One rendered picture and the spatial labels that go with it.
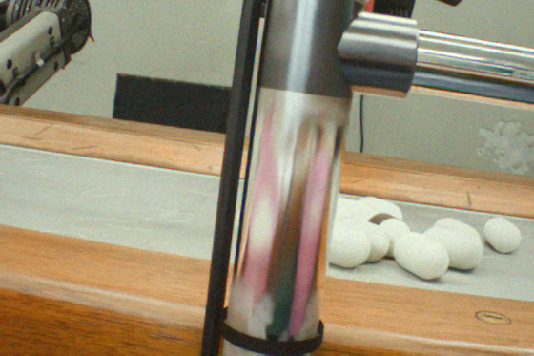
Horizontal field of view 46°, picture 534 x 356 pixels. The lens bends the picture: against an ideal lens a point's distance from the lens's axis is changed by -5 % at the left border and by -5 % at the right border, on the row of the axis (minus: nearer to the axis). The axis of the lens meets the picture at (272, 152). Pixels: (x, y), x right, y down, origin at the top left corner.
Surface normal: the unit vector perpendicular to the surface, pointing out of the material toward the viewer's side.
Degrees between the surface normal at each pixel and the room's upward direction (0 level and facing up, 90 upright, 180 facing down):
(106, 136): 45
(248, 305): 90
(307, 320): 90
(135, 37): 90
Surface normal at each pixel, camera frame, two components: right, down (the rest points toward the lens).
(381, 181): 0.05, -0.61
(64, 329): -0.06, 0.11
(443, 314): 0.13, -0.98
